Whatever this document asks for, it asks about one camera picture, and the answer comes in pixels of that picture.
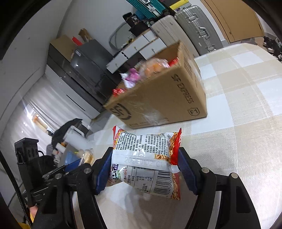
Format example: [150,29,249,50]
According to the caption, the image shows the white red noodle packet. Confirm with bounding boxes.
[108,125,182,200]

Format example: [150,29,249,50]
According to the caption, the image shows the red wafer roll packet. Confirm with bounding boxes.
[112,88,126,96]

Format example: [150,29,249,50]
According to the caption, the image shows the SF cardboard box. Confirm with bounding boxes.
[104,42,207,129]

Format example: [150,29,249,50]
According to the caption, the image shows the bread bun clear bag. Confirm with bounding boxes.
[139,58,170,77]

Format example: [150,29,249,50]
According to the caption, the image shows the person's left hand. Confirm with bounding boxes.
[30,205,38,218]

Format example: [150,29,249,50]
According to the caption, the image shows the white kettle appliance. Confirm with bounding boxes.
[63,125,92,150]

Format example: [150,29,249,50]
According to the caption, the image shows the dark grey refrigerator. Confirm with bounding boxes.
[71,39,121,101]

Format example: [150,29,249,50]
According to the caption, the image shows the white drawer desk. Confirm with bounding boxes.
[107,29,166,73]

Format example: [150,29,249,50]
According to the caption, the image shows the beige suitcase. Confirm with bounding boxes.
[151,15,199,58]

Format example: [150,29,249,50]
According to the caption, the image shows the teal suitcase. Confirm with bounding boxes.
[127,0,166,19]

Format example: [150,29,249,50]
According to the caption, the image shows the silver aluminium suitcase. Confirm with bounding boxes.
[174,5,223,55]

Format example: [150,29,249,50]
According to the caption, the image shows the wooden door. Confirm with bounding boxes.
[201,0,265,43]

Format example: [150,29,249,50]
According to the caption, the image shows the stacked shoe boxes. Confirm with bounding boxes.
[162,0,192,11]

